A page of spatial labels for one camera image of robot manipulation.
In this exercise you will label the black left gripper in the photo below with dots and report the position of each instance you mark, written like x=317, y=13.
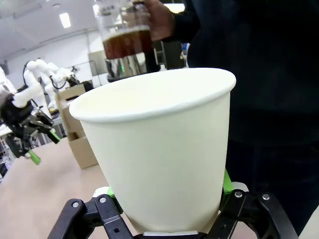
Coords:
x=15, y=117

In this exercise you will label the white paper cup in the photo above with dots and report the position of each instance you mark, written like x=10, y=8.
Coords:
x=159, y=139

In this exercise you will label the brown cardboard box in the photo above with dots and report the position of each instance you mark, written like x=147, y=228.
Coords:
x=83, y=152
x=72, y=109

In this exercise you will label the person torso black hoodie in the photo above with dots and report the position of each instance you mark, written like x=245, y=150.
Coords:
x=261, y=99

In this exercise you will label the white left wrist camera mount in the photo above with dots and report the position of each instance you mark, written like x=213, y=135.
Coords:
x=25, y=95

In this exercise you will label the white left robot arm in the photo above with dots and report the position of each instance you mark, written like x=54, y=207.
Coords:
x=3, y=79

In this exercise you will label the person right hand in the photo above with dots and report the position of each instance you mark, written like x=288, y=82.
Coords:
x=160, y=20

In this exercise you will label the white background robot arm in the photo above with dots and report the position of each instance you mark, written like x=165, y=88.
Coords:
x=62, y=74
x=35, y=74

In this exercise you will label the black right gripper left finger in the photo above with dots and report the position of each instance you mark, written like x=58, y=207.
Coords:
x=109, y=219

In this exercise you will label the person right forearm black sleeve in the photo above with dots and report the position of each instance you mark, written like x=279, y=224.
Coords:
x=185, y=25

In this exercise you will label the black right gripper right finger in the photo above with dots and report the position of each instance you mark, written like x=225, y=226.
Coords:
x=251, y=216

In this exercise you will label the rectangular ceiling light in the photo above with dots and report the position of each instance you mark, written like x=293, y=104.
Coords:
x=65, y=20

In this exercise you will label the glass french press pitcher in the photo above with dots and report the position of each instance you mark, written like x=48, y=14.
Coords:
x=127, y=44

